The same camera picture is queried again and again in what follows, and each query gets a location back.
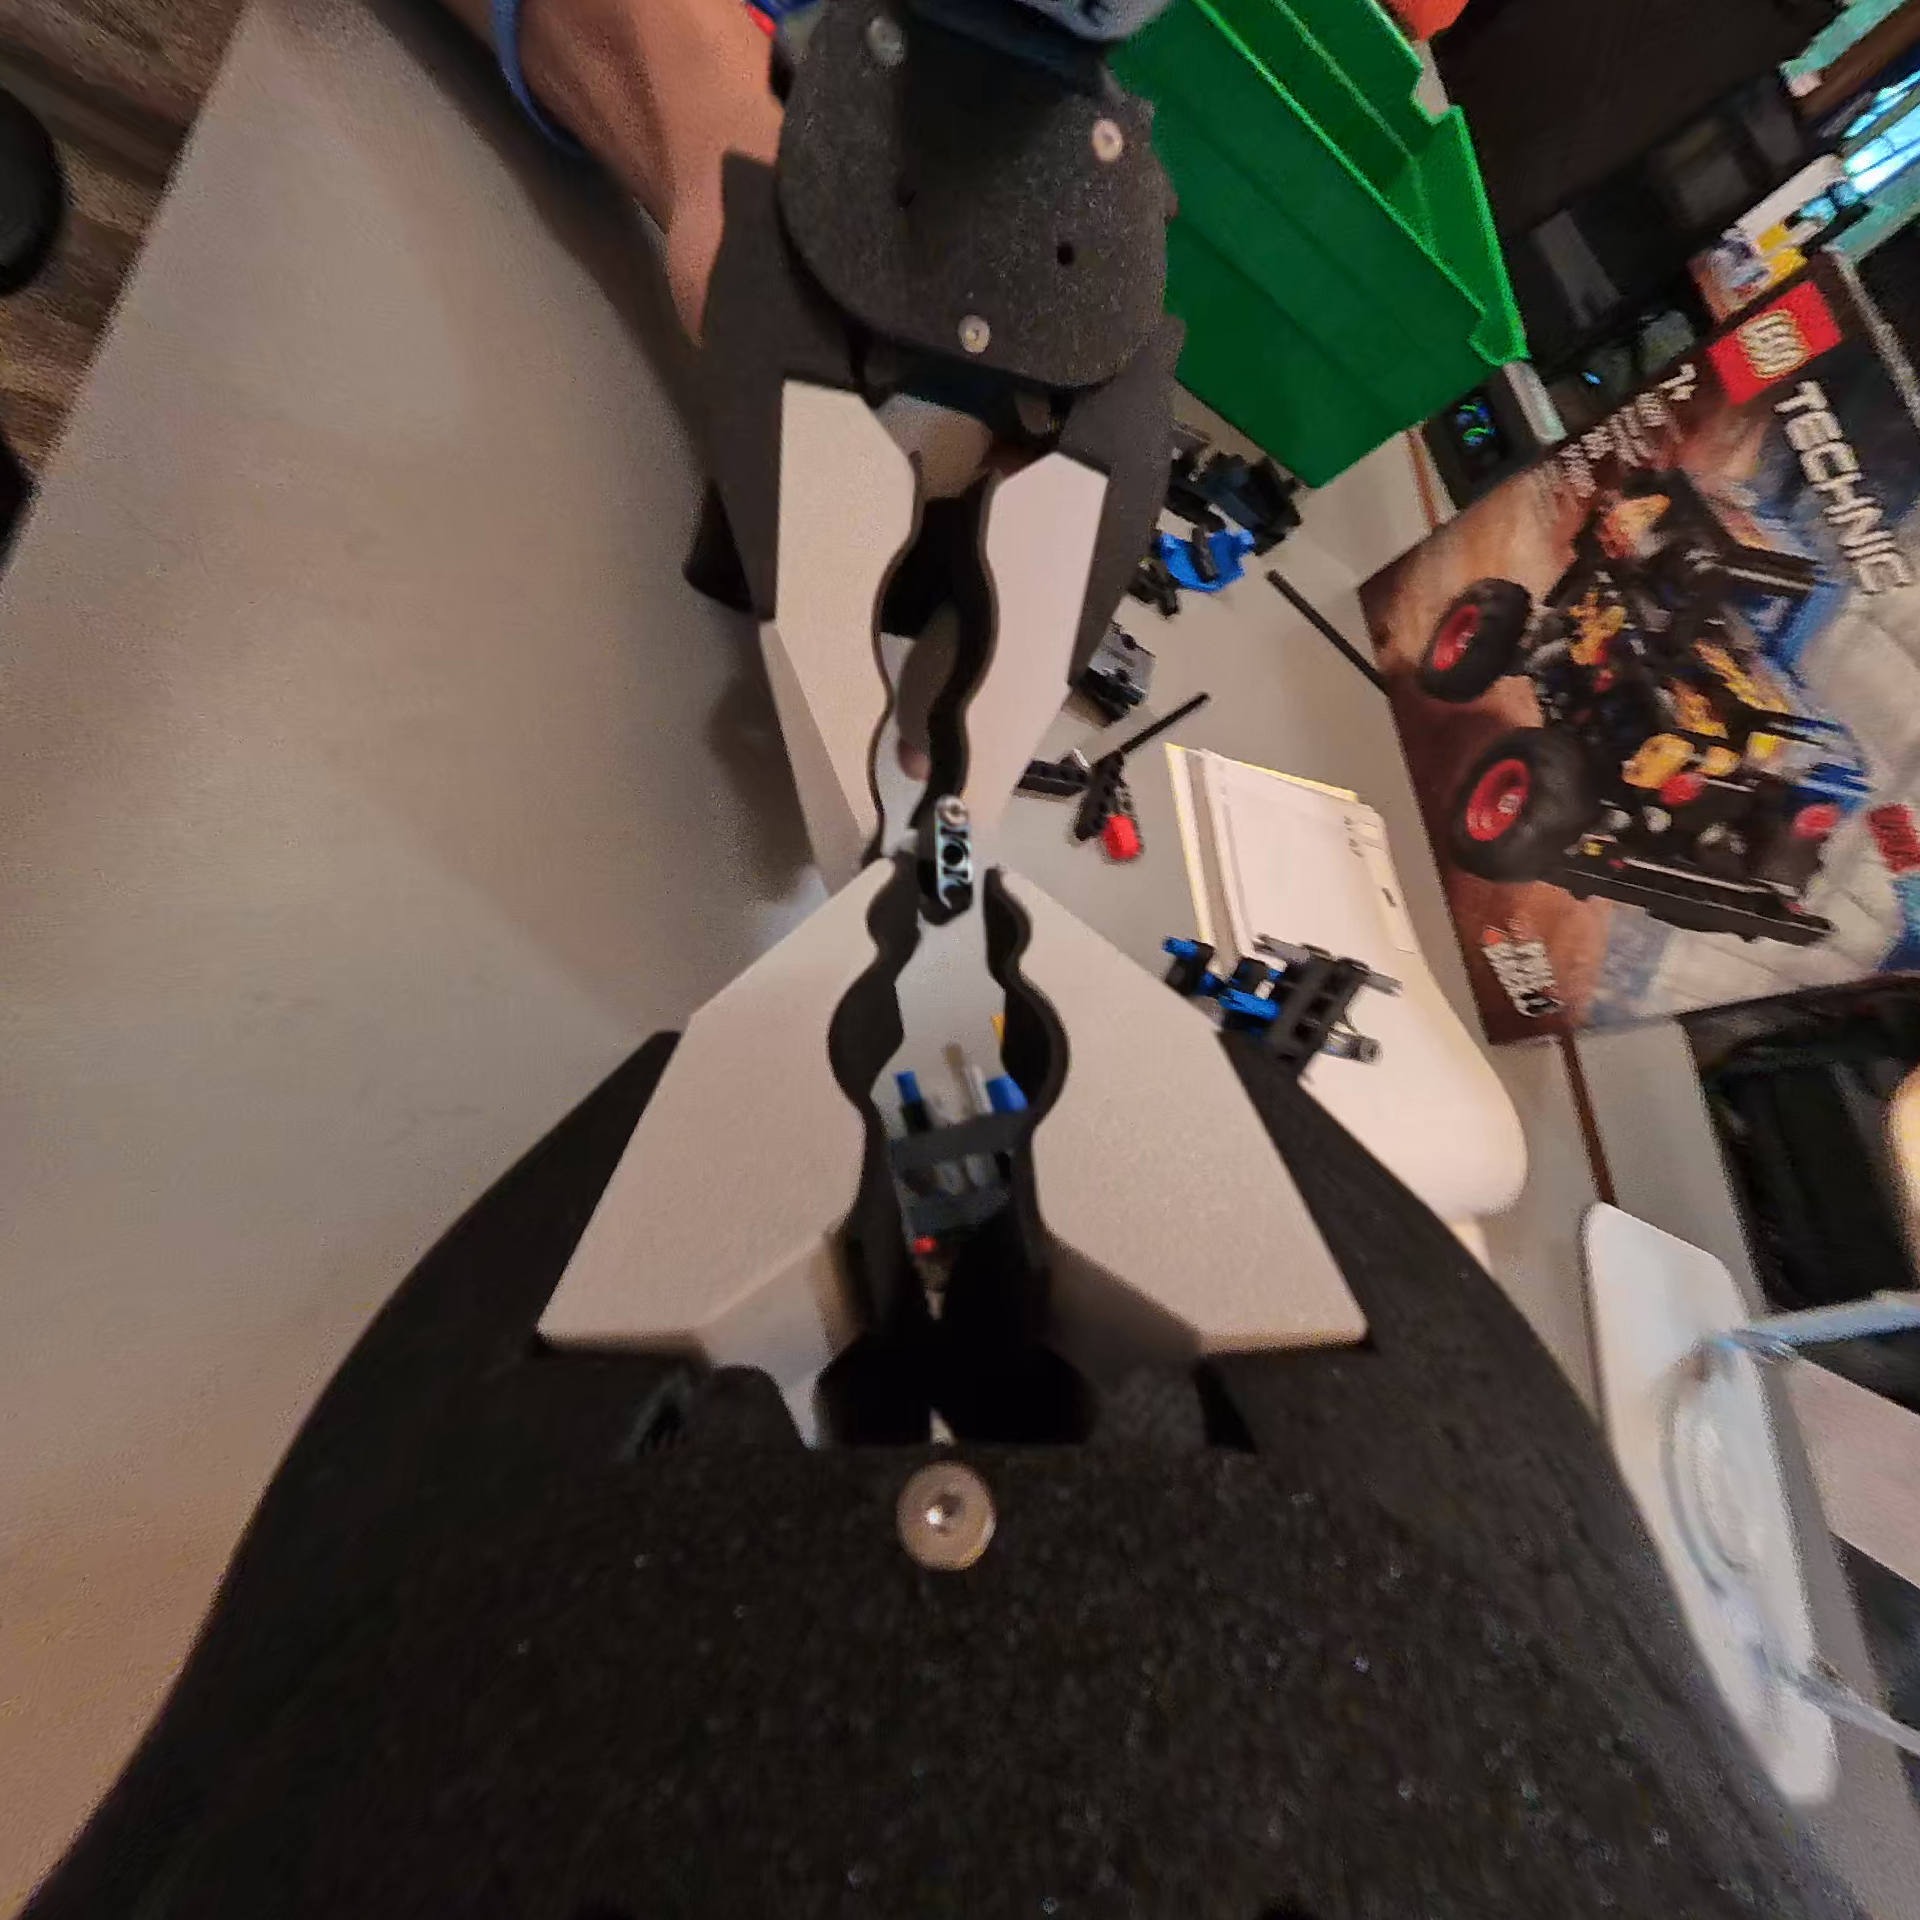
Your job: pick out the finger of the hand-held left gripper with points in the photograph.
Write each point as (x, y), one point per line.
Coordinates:
(826, 525)
(1050, 599)

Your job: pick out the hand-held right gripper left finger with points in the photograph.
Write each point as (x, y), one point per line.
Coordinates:
(720, 1184)

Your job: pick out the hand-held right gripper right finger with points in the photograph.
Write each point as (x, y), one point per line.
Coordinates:
(1185, 1184)

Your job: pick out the short black lego beam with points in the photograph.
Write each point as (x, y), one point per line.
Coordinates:
(945, 885)

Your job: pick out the person's left forearm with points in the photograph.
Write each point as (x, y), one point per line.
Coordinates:
(646, 106)

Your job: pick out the pile of loose lego pieces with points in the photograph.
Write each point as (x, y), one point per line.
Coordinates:
(1200, 556)

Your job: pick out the long black lego axle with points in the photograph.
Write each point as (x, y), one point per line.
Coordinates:
(1154, 729)
(1328, 630)

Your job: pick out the large black grey lego chassis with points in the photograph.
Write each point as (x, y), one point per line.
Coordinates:
(1305, 998)

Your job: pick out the white lego instruction booklet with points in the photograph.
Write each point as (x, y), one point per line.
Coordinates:
(1319, 870)

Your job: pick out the lego set box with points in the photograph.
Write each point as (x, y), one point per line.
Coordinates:
(1650, 674)

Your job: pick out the green plastic storage bin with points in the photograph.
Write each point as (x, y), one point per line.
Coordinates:
(1289, 271)

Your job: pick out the blue wristband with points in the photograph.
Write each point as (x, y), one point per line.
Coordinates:
(541, 84)

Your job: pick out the black device with lit screen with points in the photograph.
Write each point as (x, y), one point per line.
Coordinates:
(1478, 429)

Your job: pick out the white tablet stand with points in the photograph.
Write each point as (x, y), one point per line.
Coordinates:
(1664, 1425)

